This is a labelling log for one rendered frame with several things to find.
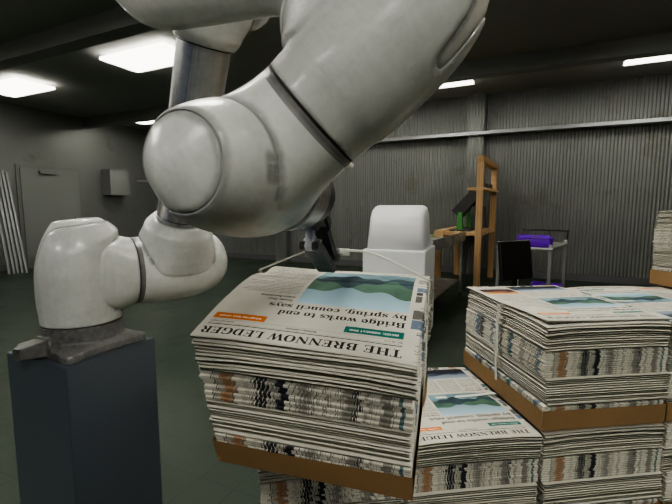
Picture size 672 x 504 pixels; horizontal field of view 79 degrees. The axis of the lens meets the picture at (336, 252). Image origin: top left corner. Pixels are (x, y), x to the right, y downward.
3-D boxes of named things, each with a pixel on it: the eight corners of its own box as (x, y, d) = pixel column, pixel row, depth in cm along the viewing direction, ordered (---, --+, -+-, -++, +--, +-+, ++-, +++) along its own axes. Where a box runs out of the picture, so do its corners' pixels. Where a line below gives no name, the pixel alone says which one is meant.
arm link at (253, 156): (269, 259, 42) (367, 174, 39) (169, 270, 27) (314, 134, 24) (210, 180, 44) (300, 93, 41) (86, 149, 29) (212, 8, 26)
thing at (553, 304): (466, 289, 120) (466, 285, 120) (556, 286, 123) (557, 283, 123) (545, 325, 84) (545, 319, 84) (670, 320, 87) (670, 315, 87)
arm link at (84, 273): (33, 317, 90) (25, 217, 87) (124, 305, 102) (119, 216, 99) (41, 335, 78) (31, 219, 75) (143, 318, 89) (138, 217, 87)
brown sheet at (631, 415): (462, 362, 122) (462, 348, 121) (552, 358, 125) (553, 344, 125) (541, 432, 85) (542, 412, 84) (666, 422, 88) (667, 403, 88)
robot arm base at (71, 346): (-10, 357, 82) (-12, 330, 81) (97, 328, 102) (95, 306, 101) (45, 373, 74) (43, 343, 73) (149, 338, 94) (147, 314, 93)
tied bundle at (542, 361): (461, 365, 122) (464, 288, 120) (553, 360, 126) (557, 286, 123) (539, 434, 85) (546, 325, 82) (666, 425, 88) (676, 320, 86)
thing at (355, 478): (261, 387, 75) (258, 368, 73) (423, 411, 67) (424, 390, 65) (216, 462, 61) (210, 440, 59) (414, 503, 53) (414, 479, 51)
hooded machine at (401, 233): (422, 353, 365) (425, 205, 351) (358, 344, 390) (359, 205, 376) (436, 332, 426) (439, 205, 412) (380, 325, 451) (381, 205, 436)
